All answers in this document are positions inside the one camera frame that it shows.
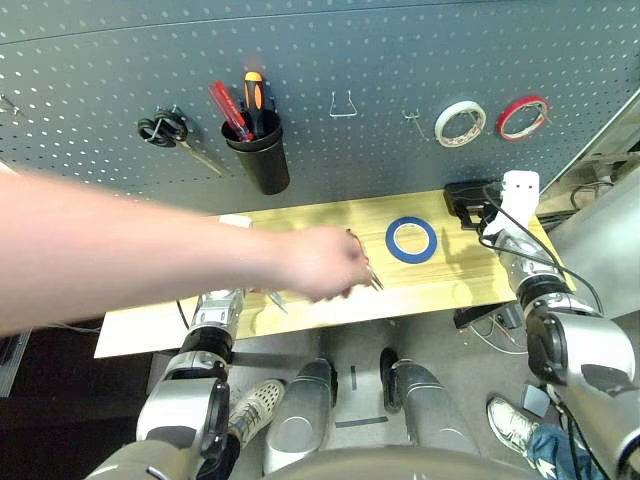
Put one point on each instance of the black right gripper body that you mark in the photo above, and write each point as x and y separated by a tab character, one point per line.
477	217

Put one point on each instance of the blue tape roll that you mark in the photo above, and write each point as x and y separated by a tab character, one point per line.
390	240

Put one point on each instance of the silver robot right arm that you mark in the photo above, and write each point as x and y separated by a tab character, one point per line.
575	340

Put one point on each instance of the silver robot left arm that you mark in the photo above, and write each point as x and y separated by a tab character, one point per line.
195	370

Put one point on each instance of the person's bare forearm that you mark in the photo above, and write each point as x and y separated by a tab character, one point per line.
125	250

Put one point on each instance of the dark grey metal pegboard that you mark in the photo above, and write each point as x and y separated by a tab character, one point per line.
350	50

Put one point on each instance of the small metal pegboard hook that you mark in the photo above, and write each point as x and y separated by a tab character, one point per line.
10	106

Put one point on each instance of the person's bare hand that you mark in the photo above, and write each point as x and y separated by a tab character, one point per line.
320	265

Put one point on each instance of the black plastic case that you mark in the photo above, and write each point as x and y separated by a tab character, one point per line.
465	192

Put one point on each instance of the black table clamp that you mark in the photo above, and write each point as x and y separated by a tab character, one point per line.
480	312

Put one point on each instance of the red tape roll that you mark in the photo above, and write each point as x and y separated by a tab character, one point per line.
505	116

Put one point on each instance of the white tape roll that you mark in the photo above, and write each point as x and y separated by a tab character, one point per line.
452	111

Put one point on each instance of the metal tape hook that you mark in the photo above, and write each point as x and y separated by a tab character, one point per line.
412	117

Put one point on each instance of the large grey machine housing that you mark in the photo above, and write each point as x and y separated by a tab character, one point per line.
600	250

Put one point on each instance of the grey square floor pad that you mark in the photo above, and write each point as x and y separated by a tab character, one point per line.
535	400

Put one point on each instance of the silver robot right leg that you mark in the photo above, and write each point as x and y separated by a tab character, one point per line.
430	410

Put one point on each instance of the silver robot leg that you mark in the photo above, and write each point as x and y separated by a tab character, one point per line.
430	410
300	415

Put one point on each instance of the short black tape strip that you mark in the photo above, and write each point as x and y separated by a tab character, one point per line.
353	377

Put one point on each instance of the white grey sneaker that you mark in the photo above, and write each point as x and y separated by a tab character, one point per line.
512	430

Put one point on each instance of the black cup holder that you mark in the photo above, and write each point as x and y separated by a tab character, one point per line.
265	165

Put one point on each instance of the long black tape strip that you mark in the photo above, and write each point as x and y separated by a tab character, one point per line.
362	421

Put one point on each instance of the blue jeans leg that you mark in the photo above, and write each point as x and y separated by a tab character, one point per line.
555	450

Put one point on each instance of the orange black screwdriver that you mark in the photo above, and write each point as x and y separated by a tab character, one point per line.
253	95

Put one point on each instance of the grey robot torso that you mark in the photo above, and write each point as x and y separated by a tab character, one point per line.
400	465

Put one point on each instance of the silver robot left leg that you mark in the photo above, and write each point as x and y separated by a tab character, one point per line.
300	415

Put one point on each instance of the white mesh sneaker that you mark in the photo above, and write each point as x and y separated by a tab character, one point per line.
255	407

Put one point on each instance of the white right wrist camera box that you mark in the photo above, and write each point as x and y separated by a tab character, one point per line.
520	200

